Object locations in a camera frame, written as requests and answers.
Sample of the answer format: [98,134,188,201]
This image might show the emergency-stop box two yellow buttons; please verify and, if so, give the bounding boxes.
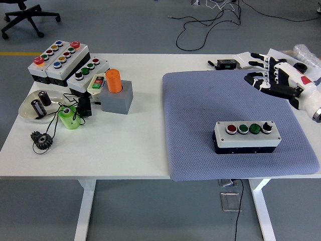
[45,41,91,88]

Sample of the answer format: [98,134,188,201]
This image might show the white table leg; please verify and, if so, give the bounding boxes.
[74,179,97,241]
[249,178,276,241]

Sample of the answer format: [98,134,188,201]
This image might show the black rubber ring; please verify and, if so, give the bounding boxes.
[293,63,308,74]

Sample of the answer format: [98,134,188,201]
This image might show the translucent green cylinder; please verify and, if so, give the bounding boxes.
[58,104,82,130]

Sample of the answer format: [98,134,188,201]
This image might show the black office chair base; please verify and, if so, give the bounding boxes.
[1,0,62,40]

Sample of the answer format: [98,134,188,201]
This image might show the grey block with hole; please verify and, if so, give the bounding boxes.
[99,80,133,115]

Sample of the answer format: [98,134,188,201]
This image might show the black device with green label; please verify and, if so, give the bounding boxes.
[217,59,238,70]

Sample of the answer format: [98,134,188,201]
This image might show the black metal gear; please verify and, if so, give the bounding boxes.
[30,130,55,151]

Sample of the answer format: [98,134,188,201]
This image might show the small black adapter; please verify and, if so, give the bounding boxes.
[78,96,93,117]

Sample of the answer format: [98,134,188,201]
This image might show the black floor cable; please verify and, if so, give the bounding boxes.
[175,0,243,51]

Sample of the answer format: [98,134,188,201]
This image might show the thin black cord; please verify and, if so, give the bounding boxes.
[32,92,87,155]

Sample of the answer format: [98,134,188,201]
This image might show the grey-blue textured mat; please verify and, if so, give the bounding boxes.
[162,69,321,182]

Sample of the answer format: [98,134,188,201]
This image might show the white floor cables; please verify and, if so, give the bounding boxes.
[205,0,241,12]

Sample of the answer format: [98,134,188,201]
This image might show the cream red-green switch box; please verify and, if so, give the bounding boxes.
[87,72,107,105]

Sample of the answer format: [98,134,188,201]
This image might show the white foam sheet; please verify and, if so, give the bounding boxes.
[265,48,321,86]

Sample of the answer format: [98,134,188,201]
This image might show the clear bubble wrap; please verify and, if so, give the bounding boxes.
[293,44,321,70]

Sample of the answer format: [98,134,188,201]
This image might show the clear shallow dish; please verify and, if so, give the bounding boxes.
[19,89,66,124]

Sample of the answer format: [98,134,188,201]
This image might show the metal floor socket plate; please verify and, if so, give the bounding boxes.
[218,178,238,188]
[220,192,243,212]

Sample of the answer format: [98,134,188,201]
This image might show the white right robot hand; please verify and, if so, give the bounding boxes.
[243,52,321,117]

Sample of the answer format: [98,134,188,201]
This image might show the dark cylindrical capacitor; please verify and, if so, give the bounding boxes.
[37,90,52,106]
[30,99,48,116]

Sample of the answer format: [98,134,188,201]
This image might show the orange plastic cylinder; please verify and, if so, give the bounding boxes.
[105,69,123,93]

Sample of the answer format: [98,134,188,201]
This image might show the emergency-stop box with green button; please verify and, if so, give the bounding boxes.
[27,40,68,84]

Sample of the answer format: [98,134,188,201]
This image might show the four-button white control box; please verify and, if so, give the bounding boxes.
[212,120,282,155]
[68,57,111,97]

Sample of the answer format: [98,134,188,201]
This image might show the black power cable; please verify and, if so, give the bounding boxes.
[233,178,244,241]

